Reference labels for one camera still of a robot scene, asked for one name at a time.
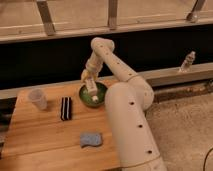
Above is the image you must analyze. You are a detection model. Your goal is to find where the white squeeze bottle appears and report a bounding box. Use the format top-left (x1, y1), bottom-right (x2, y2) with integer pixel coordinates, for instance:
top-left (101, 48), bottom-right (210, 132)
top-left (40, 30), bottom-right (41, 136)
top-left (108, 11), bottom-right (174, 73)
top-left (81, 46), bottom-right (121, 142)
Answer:
top-left (85, 78), bottom-right (99, 102)

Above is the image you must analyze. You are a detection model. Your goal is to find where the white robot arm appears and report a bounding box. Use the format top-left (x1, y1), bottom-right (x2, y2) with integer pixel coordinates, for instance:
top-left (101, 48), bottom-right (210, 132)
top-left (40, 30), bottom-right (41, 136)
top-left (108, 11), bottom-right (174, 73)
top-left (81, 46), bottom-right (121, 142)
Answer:
top-left (81, 37), bottom-right (167, 171)

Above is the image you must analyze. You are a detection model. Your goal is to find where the green ceramic bowl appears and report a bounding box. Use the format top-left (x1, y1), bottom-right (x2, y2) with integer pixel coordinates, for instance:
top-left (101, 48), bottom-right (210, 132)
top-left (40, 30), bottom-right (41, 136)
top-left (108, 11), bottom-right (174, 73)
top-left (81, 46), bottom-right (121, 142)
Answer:
top-left (79, 82), bottom-right (107, 108)

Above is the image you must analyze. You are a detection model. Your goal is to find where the clear bottle on ledge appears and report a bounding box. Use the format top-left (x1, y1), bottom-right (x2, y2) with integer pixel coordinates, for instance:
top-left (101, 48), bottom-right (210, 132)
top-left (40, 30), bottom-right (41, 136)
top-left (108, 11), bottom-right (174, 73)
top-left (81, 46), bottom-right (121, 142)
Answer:
top-left (179, 51), bottom-right (196, 73)

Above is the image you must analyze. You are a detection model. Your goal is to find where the black white striped block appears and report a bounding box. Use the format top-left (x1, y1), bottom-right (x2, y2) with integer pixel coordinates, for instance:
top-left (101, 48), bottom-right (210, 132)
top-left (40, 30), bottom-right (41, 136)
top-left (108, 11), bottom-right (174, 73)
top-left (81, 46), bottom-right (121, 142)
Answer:
top-left (61, 97), bottom-right (72, 121)

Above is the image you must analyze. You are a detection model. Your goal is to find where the clear plastic cup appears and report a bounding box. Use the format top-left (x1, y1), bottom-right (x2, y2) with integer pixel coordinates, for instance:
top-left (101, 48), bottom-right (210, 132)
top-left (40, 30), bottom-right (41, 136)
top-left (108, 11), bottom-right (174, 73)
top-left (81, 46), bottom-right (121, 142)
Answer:
top-left (28, 89), bottom-right (47, 110)

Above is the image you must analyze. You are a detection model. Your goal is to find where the blue sponge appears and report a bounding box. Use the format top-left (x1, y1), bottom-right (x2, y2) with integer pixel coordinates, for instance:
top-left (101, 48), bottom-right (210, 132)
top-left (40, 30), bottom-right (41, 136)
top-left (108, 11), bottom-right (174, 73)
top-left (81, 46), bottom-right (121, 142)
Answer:
top-left (80, 133), bottom-right (103, 148)

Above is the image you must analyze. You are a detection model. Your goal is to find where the middle metal railing post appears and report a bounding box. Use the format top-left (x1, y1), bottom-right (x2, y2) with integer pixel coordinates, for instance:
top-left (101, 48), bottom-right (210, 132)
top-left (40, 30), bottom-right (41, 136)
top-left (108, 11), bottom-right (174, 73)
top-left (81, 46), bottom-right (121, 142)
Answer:
top-left (108, 0), bottom-right (118, 30)

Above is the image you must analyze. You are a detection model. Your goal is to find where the metal railing post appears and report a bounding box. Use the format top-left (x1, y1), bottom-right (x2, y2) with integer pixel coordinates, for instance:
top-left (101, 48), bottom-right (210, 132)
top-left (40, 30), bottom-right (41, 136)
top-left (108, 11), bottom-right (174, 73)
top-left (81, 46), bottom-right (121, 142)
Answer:
top-left (36, 0), bottom-right (55, 36)
top-left (108, 0), bottom-right (118, 30)
top-left (186, 0), bottom-right (206, 23)

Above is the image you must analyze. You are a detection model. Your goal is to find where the left metal railing post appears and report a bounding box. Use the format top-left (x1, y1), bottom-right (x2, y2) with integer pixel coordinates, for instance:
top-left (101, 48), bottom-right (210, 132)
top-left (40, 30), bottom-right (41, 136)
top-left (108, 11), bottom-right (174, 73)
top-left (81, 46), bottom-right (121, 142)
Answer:
top-left (36, 0), bottom-right (55, 36)

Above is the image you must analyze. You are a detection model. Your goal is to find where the right metal railing post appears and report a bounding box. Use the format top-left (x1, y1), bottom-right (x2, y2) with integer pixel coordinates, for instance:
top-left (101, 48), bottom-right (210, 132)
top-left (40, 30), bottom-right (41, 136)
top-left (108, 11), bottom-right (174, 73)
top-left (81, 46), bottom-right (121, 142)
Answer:
top-left (186, 0), bottom-right (206, 23)

